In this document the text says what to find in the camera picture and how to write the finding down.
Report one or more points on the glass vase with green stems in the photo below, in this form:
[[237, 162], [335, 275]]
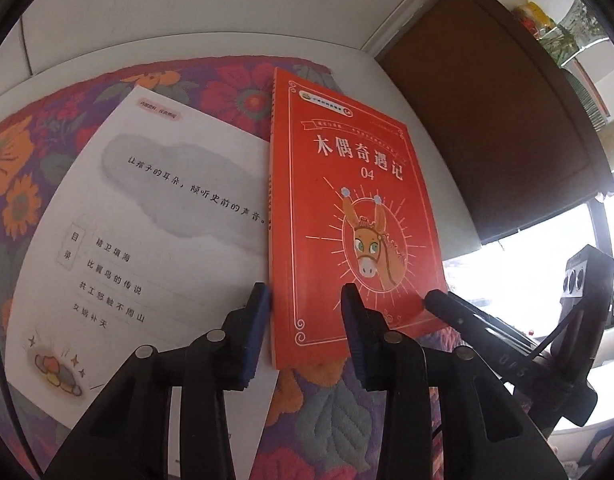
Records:
[[572, 35]]

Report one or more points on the red book with donkey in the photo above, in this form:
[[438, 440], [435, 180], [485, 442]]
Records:
[[337, 185]]

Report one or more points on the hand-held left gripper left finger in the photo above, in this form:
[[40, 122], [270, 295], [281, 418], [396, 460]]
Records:
[[257, 320]]

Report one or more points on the white bookshelf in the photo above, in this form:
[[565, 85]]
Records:
[[187, 10]]

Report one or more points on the orange jar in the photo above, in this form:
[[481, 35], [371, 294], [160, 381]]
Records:
[[534, 15]]

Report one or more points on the brown wooden cabinet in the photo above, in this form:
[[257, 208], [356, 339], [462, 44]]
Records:
[[487, 110]]

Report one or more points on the white book with grey cloud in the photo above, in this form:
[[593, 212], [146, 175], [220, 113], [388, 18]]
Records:
[[137, 210]]

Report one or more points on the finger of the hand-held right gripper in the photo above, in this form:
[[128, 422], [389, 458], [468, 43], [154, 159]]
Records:
[[467, 322]]

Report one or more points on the floral quilted cloth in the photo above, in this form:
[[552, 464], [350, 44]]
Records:
[[317, 420]]

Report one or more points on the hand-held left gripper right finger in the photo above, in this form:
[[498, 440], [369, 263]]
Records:
[[352, 325]]

